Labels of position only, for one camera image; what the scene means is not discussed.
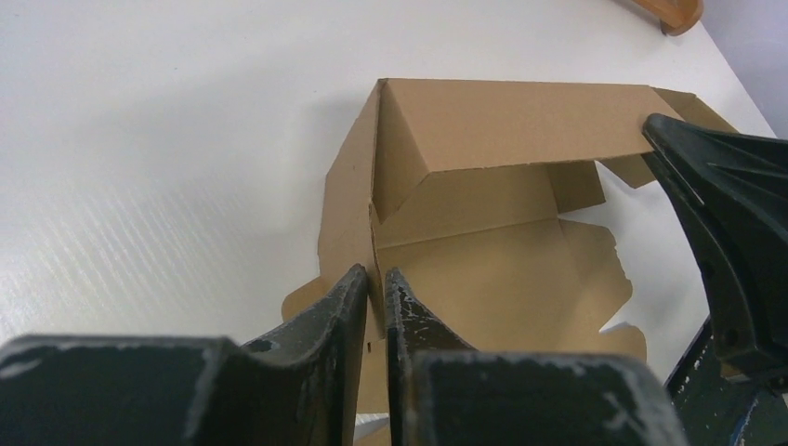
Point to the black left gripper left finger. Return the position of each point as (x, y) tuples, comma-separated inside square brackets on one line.
[(295, 385)]

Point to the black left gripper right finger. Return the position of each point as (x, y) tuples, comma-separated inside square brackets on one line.
[(442, 391)]

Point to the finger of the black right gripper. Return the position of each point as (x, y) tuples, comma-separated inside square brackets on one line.
[(729, 192)]

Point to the brown cardboard box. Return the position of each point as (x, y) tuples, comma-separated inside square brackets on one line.
[(464, 186)]

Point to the orange wooden rack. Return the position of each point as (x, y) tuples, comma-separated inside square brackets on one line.
[(675, 16)]

